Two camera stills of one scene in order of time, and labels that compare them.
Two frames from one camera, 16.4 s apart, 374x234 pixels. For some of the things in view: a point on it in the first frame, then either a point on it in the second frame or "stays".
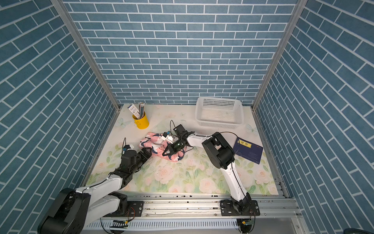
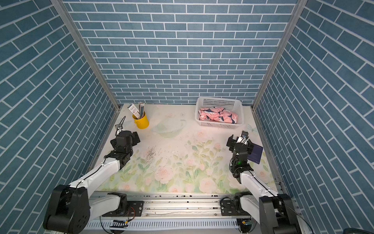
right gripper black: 171,149 → 233,142
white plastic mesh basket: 219,112 stays
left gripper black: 143,157 → 134,141
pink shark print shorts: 154,142 → 218,114
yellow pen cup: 142,123 stays
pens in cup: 141,107 stays
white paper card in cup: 134,110 stays
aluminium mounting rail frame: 272,205 stays
